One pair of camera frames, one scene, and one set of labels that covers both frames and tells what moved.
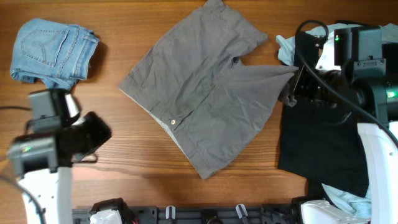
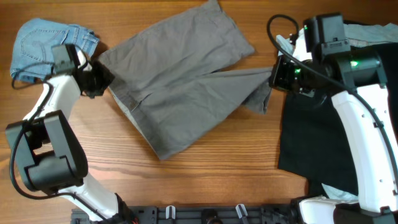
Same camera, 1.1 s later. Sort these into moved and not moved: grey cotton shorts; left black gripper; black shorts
Moved: left black gripper; grey cotton shorts
Not moved: black shorts
